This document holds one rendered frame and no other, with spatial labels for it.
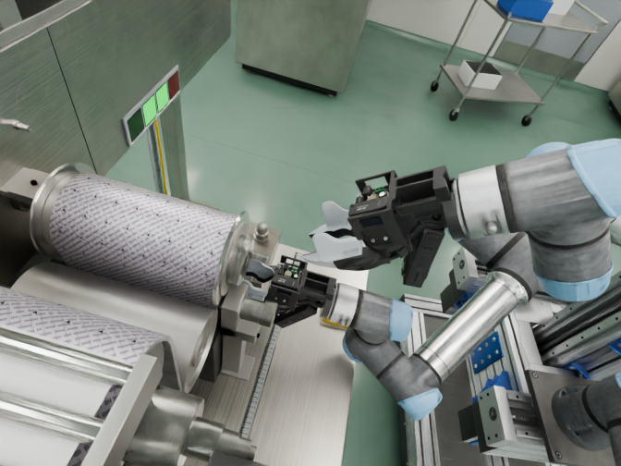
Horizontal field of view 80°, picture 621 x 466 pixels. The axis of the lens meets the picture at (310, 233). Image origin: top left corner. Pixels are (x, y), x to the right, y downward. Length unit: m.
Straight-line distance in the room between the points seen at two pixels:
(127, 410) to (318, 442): 0.61
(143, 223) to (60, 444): 0.31
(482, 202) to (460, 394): 1.48
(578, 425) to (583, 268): 0.76
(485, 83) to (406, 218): 3.48
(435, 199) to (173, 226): 0.34
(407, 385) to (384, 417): 1.12
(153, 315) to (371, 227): 0.31
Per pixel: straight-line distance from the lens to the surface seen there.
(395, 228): 0.43
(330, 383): 0.89
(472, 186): 0.42
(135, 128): 0.92
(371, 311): 0.70
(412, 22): 5.08
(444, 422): 1.76
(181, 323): 0.54
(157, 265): 0.55
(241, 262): 0.53
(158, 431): 0.37
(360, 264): 0.46
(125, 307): 0.57
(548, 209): 0.42
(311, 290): 0.69
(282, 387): 0.86
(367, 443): 1.84
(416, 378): 0.79
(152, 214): 0.55
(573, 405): 1.21
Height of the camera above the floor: 1.72
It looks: 50 degrees down
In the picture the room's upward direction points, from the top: 17 degrees clockwise
